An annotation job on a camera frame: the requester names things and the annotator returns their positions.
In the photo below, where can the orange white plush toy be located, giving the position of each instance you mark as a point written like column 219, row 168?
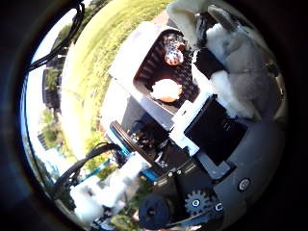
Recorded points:
column 166, row 90

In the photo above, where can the white grey plush dog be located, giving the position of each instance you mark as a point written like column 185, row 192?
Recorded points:
column 247, row 64

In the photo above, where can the spotted plush toy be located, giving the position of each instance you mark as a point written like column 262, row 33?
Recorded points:
column 174, row 53

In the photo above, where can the black plastic lattice basket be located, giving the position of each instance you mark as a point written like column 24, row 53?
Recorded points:
column 154, row 67

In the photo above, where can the dark glass building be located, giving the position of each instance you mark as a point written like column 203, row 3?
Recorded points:
column 51, row 86

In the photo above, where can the small dark building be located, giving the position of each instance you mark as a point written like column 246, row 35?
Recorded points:
column 43, row 141

